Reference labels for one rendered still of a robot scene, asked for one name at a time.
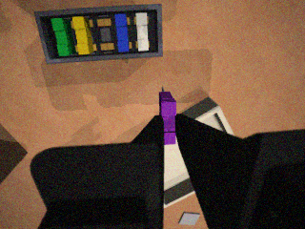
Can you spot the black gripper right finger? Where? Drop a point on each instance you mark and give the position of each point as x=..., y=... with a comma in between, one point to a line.
x=227, y=172

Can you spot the white rectangular tray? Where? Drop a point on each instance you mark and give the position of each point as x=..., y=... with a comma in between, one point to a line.
x=177, y=184

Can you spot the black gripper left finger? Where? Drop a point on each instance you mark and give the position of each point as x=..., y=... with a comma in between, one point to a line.
x=132, y=169

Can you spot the blue block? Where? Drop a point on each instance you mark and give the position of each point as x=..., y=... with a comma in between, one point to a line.
x=121, y=23

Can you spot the violet blade fuse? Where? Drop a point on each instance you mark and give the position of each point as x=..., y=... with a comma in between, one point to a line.
x=167, y=109

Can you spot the yellow fuse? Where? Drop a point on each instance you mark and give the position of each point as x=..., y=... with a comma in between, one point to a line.
x=83, y=33

